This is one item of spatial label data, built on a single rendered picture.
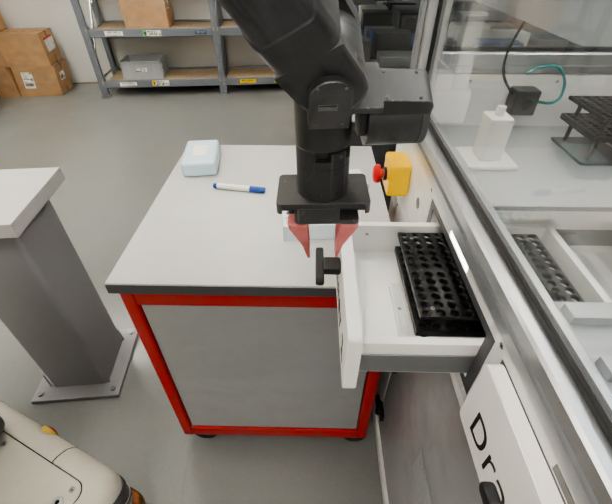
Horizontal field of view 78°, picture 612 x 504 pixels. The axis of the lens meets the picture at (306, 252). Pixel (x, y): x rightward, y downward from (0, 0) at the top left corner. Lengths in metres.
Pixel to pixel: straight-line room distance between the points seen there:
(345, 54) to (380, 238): 0.42
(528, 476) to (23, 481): 1.09
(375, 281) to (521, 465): 0.33
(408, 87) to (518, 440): 0.33
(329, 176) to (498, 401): 0.28
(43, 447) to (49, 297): 0.39
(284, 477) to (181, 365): 0.53
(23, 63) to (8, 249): 3.79
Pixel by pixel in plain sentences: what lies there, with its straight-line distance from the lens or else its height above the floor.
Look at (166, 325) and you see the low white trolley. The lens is 0.89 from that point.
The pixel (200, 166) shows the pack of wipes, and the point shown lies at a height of 0.79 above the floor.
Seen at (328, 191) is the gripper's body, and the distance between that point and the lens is 0.40.
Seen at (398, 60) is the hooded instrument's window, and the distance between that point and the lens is 1.28.
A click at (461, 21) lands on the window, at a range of 0.70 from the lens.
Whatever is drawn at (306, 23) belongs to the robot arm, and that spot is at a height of 1.23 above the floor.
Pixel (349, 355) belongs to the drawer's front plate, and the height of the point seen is 0.90.
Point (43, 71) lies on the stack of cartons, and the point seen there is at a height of 0.23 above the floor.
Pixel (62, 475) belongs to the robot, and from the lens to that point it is 1.20.
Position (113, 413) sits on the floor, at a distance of 1.57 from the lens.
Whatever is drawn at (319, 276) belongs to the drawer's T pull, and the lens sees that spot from 0.52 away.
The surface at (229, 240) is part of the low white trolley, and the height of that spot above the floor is 0.76.
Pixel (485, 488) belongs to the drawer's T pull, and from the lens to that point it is 0.41.
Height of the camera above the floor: 1.27
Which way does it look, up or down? 40 degrees down
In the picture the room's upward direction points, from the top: straight up
